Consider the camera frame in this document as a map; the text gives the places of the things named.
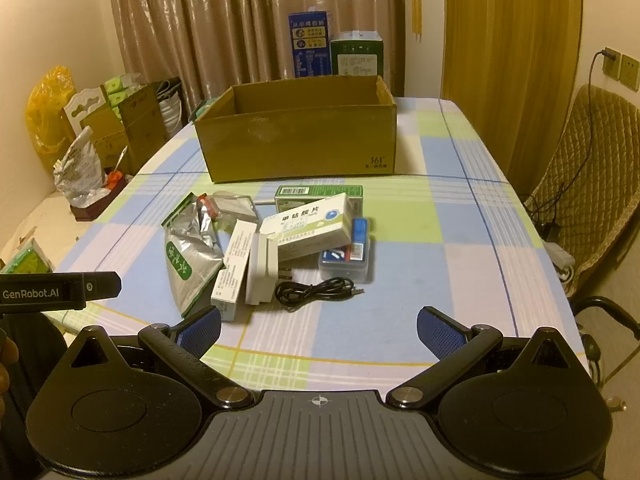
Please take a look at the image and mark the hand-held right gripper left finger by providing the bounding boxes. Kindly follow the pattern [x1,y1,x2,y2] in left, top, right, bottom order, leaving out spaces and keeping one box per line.
[67,305,256,411]

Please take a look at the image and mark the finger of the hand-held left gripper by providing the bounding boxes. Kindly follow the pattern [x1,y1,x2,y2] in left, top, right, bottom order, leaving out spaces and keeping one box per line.
[82,271,122,298]

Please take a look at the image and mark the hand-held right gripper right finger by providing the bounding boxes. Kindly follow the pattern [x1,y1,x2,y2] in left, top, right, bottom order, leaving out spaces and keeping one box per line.
[385,306,576,409]

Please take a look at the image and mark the silver foil pouch green label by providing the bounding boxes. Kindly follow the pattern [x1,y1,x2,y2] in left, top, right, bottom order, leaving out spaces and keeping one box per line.
[162,192,226,318]

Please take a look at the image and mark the white charger adapter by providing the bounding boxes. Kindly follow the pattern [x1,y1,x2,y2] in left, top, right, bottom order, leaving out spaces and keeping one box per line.
[245,232,294,307]

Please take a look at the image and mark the large white medicine box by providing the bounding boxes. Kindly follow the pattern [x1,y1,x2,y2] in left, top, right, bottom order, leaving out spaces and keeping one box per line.
[260,192,362,262]

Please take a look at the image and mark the green white medicine box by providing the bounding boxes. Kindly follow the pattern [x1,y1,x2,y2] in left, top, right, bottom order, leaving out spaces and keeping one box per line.
[274,185,364,217]

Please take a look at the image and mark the person's left hand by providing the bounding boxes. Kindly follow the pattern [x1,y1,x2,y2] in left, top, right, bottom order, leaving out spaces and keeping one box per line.
[0,336,11,421]

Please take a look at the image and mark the green white packet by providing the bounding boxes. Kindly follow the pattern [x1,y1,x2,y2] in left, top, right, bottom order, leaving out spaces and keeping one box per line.
[0,239,54,274]

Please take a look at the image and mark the slim white box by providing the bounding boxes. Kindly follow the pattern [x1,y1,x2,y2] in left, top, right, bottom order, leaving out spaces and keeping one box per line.
[211,220,257,322]

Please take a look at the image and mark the dark wooden box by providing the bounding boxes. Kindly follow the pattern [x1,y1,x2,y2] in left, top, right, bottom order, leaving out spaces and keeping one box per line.
[70,172,133,222]

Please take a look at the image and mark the small silver sachet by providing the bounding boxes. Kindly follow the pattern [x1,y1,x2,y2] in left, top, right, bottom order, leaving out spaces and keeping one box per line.
[197,195,222,252]

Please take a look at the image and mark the clear plastic case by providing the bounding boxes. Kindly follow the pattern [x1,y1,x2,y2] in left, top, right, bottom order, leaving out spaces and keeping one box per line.
[318,232,376,285]

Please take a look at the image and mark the white plastic bag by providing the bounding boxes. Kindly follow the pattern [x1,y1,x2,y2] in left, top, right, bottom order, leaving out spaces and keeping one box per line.
[54,126,108,208]

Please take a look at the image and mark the small blue box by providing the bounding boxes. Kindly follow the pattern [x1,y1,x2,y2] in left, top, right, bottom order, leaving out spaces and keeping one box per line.
[349,217,372,262]

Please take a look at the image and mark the clear plastic packet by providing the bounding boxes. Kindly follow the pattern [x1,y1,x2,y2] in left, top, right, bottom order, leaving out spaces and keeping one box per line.
[210,194,259,222]

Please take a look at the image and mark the white power strip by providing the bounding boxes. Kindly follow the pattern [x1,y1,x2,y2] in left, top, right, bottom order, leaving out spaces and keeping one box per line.
[542,240,577,283]

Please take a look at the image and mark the brown storage cardboard box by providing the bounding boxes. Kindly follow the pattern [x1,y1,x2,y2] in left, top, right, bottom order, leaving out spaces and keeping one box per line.
[80,77,183,173]

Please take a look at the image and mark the yellow plastic bag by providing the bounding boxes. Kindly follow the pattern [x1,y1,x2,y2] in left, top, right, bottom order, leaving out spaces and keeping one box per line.
[26,65,77,173]

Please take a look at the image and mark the white cardboard piece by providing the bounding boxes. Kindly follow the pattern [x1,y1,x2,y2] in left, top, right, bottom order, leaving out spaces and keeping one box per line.
[62,86,112,138]

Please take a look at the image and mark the stack of white bowls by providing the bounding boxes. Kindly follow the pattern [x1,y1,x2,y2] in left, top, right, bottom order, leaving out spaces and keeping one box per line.
[157,82,182,135]

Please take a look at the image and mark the green tissue packs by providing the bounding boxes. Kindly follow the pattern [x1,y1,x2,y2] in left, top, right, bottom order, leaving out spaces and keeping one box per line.
[102,74,138,111]

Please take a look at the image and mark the quilted chair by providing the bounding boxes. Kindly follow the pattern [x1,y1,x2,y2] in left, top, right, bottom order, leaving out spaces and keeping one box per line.
[522,85,640,302]

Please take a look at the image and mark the beige curtain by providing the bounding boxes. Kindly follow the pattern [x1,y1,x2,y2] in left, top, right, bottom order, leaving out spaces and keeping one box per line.
[105,0,406,126]

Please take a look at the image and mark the green milk carton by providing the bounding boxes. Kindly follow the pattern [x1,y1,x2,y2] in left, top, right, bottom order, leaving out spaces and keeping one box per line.
[329,31,386,78]

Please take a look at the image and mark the tall blue milk carton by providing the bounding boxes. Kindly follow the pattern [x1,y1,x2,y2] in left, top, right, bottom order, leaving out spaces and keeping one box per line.
[288,11,331,79]

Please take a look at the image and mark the yellow wooden door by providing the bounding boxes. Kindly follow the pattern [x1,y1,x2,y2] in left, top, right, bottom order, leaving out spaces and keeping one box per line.
[442,0,585,201]

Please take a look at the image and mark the orange handled screwdriver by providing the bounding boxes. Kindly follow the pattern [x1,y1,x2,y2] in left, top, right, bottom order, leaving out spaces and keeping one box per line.
[106,146,128,190]

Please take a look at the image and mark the black metal frame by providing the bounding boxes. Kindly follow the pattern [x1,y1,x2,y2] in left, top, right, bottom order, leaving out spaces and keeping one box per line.
[572,296,640,386]

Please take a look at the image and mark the black charger cable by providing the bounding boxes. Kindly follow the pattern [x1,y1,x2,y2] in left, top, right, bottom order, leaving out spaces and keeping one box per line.
[530,50,610,233]

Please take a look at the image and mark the wall socket with plug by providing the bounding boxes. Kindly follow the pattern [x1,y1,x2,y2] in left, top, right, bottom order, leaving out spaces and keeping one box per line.
[602,48,623,78]

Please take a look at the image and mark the empty wall socket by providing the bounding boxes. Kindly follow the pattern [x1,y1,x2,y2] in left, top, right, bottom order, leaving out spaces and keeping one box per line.
[619,55,640,92]

